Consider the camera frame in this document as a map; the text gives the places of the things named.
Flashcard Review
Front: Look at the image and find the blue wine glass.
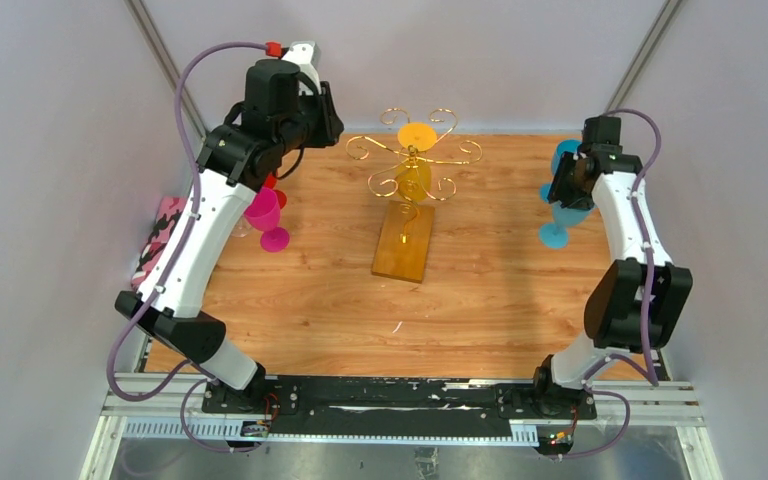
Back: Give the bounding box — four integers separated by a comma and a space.
538, 202, 592, 249
538, 139, 581, 203

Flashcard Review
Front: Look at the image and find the red wine glass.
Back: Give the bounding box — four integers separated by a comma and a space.
264, 174, 288, 209

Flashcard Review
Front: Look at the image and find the pink wine glass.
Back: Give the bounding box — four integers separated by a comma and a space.
243, 187, 290, 253

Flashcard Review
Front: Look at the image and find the yellow wine glass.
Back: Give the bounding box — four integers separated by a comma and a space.
395, 122, 438, 203

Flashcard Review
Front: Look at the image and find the clear wine glass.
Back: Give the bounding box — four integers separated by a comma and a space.
230, 216, 254, 238

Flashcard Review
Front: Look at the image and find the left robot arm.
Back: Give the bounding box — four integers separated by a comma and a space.
115, 51, 343, 413

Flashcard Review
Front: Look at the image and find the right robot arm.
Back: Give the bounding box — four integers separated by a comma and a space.
530, 108, 693, 418

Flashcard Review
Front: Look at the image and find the wooden rack base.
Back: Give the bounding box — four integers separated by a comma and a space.
371, 201, 435, 283

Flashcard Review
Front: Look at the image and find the pink camouflage cloth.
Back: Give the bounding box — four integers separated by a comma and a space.
130, 196, 186, 291

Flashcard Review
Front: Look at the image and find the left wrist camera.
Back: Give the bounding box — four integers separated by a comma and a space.
281, 40, 322, 95

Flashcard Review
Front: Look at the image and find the gold wire glass rack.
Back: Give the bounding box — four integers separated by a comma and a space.
345, 107, 484, 245

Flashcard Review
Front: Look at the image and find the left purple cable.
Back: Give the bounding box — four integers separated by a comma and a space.
105, 40, 286, 456

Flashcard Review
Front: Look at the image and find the purple cable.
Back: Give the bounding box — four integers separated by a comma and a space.
105, 40, 286, 456
556, 108, 664, 461

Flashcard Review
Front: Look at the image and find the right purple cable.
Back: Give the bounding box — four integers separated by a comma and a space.
556, 108, 664, 461

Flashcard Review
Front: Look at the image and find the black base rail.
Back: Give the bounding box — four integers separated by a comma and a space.
102, 372, 707, 446

